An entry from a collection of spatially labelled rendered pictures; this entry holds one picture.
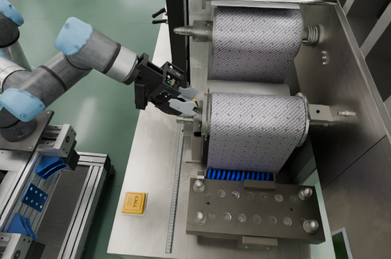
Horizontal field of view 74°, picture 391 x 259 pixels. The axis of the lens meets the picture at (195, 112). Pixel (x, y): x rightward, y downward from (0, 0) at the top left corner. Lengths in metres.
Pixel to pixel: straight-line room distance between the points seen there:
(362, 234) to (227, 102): 0.40
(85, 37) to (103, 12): 2.94
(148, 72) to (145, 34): 2.48
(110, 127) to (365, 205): 1.96
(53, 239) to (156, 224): 0.97
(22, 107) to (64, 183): 1.35
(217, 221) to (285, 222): 0.20
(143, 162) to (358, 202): 0.72
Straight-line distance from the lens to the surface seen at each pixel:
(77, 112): 2.48
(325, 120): 0.74
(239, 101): 0.68
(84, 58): 0.58
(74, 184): 1.90
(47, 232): 1.87
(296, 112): 0.70
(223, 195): 0.86
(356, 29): 0.75
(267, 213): 0.87
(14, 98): 0.63
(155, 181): 1.02
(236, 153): 0.79
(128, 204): 0.98
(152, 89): 0.61
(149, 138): 1.10
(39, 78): 0.64
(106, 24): 3.31
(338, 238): 0.74
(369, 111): 0.63
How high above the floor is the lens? 1.84
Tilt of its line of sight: 55 degrees down
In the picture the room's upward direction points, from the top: straight up
